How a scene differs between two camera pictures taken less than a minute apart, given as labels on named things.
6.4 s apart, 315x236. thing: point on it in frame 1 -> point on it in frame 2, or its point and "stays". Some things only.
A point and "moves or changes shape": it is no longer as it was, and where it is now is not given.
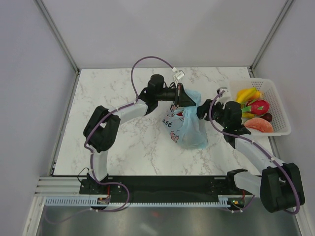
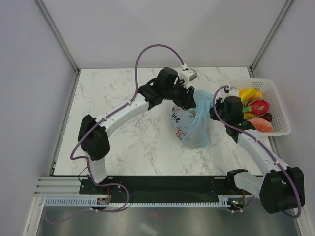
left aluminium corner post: [60, 40] stays
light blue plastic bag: [184, 126] moves or changes shape
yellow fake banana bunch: [245, 95] stays
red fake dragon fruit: [256, 106] stays
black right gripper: [203, 109] -> [219, 103]
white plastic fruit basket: [280, 120] stays
